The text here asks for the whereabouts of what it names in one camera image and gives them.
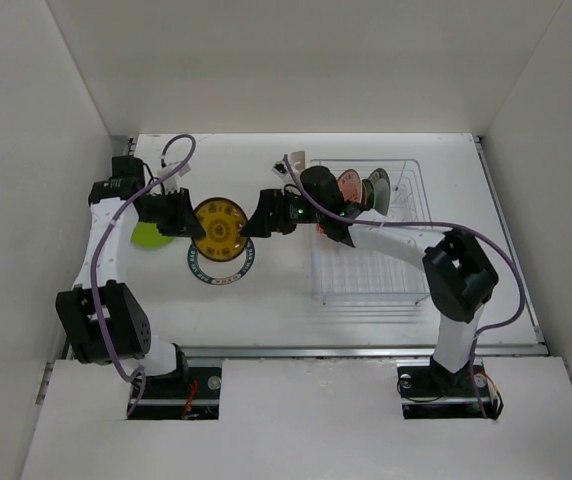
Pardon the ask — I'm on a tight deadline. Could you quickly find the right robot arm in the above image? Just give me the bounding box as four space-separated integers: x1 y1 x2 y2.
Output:
241 166 499 394

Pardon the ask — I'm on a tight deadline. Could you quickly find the yellow brown patterned plate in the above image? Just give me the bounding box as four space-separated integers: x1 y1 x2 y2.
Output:
191 197 248 263

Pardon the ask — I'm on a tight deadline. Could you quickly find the dark green plate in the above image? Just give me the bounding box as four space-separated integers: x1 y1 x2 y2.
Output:
361 179 375 209

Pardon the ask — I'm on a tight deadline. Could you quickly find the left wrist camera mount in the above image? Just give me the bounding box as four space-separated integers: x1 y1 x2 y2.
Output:
157 162 191 194

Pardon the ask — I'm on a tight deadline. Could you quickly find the lime green plate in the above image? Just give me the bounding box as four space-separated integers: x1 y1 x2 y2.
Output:
130 221 173 250

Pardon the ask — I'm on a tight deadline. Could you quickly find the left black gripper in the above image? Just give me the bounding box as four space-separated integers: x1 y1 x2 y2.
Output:
139 187 206 238

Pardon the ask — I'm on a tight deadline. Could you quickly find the white plate teal rim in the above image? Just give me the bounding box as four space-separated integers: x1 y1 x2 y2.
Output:
186 240 256 286

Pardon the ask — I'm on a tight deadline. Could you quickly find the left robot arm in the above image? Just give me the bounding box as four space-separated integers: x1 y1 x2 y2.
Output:
55 156 206 397

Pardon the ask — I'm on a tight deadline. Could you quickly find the beige cutlery holder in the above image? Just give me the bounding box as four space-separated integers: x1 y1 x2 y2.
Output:
289 150 306 172

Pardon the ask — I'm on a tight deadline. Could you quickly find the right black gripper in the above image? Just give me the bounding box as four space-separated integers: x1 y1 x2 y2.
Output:
240 188 325 237

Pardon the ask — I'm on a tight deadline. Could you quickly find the white plate grey rim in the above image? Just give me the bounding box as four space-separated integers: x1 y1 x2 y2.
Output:
368 168 391 216

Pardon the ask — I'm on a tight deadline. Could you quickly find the white wire dish rack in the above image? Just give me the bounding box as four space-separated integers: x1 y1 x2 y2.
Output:
310 158 442 306

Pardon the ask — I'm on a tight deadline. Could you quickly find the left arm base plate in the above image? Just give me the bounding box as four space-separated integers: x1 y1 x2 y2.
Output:
126 360 222 421

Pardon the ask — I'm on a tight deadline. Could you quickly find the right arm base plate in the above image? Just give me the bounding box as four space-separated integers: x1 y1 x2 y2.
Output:
396 358 504 420

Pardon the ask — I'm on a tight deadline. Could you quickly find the white plate red pattern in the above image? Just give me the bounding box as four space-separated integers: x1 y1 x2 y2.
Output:
337 169 363 203

